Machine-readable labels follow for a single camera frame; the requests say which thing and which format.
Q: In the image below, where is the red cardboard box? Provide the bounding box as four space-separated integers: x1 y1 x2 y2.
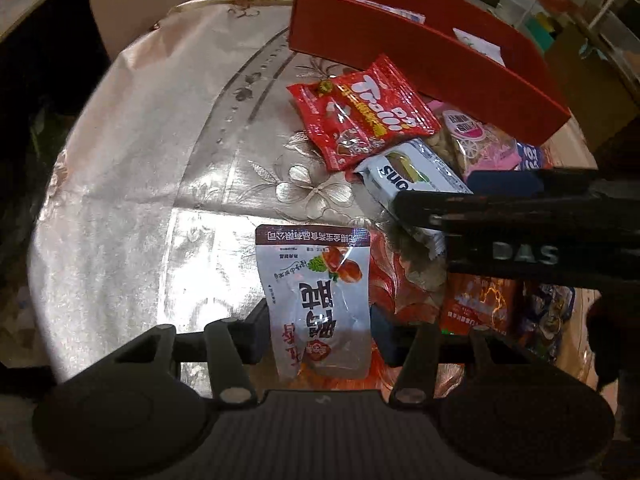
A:
289 0 572 145

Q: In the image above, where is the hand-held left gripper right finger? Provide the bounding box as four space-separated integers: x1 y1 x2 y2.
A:
369 305 567 409

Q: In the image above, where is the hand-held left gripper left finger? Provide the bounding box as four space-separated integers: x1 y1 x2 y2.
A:
70 300 274 407

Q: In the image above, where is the pink snack packet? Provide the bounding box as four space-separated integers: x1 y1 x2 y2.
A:
452 127 522 183

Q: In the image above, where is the white green cookie packet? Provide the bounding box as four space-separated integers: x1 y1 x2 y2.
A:
352 139 475 261

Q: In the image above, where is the red gummy candy packet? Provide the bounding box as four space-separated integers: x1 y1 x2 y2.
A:
286 53 442 173

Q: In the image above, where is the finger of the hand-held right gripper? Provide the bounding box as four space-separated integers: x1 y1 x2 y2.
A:
391 191 640 236
470 168 640 196

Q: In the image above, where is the white printed snack packet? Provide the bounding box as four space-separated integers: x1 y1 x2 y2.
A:
357 0 427 25

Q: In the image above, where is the white date snack packet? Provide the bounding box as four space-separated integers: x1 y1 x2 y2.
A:
255 225 373 381

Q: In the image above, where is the orange snack packet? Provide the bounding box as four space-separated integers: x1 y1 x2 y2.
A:
440 272 521 341

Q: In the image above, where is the white packet with red logo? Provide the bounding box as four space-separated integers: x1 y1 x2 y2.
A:
452 27 506 66

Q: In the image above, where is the orange red patterned packet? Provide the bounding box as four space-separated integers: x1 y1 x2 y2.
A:
300 232 471 401

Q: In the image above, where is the dark purple snack packet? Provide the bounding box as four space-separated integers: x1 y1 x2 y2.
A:
520 282 576 361

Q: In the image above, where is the clear nut packet pink label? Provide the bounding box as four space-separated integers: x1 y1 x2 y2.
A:
422 102 488 176

